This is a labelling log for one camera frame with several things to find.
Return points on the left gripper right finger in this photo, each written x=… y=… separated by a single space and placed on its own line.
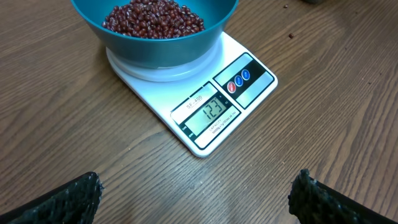
x=313 y=202

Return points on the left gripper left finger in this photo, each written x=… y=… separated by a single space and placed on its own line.
x=75 y=202

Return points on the white digital kitchen scale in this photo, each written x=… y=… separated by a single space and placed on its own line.
x=204 y=101

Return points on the blue bowl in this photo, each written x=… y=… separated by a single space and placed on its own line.
x=159 y=53

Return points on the red beans in bowl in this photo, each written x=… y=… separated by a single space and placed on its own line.
x=153 y=19

